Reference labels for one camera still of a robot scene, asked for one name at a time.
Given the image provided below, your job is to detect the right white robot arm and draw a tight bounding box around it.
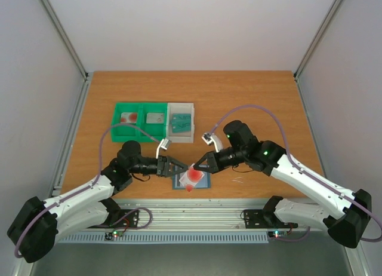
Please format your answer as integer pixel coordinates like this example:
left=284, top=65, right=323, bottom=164
left=193, top=120, right=372, bottom=249

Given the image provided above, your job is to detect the white translucent bin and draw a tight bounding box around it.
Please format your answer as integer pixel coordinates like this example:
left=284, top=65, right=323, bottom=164
left=166, top=103, right=195, bottom=143

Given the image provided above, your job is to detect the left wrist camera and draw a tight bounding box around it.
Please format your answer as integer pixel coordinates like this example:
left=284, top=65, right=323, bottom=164
left=156, top=138, right=171, bottom=159

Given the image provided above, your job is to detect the left small circuit board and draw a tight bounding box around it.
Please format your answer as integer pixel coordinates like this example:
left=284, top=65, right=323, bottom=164
left=104, top=231, right=124, bottom=241

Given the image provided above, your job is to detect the left green bin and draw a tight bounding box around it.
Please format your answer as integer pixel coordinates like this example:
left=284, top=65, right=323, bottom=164
left=110, top=102, right=141, bottom=143

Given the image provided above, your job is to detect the right aluminium frame post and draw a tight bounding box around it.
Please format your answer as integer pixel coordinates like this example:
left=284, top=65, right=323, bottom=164
left=294, top=0, right=345, bottom=82

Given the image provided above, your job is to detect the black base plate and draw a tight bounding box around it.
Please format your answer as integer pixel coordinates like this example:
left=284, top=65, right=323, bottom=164
left=240, top=209, right=298, bottom=229
left=103, top=209, right=139, bottom=228

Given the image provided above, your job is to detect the left aluminium frame post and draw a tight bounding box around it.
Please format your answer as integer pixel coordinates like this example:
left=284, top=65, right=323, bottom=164
left=39, top=0, right=88, bottom=81

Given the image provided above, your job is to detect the right small circuit board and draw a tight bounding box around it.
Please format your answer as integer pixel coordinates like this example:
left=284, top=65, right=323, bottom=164
left=268, top=230, right=289, bottom=238

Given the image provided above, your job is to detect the small circuit board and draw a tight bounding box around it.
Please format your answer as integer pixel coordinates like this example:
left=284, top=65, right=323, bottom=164
left=104, top=231, right=124, bottom=241
left=268, top=230, right=289, bottom=238

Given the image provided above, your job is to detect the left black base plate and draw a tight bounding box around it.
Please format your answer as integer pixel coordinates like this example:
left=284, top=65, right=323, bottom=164
left=103, top=209, right=139, bottom=228

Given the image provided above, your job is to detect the middle green bin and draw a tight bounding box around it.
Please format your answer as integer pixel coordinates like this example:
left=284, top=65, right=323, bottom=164
left=137, top=102, right=168, bottom=141

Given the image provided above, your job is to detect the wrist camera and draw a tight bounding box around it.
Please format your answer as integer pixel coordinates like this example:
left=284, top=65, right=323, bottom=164
left=202, top=132, right=223, bottom=152
left=156, top=138, right=171, bottom=159

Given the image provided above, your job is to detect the teal leather card holder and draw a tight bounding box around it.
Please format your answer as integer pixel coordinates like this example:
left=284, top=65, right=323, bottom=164
left=172, top=172, right=211, bottom=192

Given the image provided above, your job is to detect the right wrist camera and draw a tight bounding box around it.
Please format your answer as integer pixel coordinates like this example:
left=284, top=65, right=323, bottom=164
left=202, top=132, right=223, bottom=152

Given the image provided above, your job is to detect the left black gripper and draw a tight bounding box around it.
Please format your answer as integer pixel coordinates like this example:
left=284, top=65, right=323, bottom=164
left=130, top=155, right=189, bottom=177

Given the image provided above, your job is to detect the green bin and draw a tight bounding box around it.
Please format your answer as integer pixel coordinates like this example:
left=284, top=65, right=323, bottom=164
left=110, top=102, right=141, bottom=143
left=137, top=102, right=168, bottom=141

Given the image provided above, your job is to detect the aluminium frame post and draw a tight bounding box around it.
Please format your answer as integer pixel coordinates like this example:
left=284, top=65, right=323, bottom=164
left=39, top=0, right=88, bottom=81
left=294, top=0, right=345, bottom=82

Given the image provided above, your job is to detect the grey slotted cable duct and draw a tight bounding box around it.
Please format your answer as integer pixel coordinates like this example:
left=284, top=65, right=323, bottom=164
left=60, top=231, right=269, bottom=245

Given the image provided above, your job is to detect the grey white card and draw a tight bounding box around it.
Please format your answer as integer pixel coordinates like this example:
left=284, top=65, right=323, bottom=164
left=146, top=112, right=165, bottom=124

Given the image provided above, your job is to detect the teal card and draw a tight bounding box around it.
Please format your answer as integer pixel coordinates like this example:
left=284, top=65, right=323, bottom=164
left=170, top=122, right=192, bottom=134
left=170, top=114, right=192, bottom=124

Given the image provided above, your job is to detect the aluminium front rail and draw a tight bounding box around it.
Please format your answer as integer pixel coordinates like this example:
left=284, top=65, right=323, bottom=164
left=27, top=198, right=356, bottom=231

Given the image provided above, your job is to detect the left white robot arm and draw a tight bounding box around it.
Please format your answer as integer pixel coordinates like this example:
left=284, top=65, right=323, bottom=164
left=7, top=141, right=189, bottom=263

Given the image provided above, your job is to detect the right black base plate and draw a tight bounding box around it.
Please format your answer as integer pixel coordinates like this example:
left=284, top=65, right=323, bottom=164
left=240, top=209, right=298, bottom=229

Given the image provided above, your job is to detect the teal card in bin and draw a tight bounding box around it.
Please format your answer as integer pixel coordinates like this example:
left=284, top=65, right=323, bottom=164
left=170, top=114, right=192, bottom=124

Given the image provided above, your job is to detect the red white card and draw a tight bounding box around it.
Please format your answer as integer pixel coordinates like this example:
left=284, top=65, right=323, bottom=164
left=178, top=165, right=207, bottom=192
left=120, top=112, right=138, bottom=124

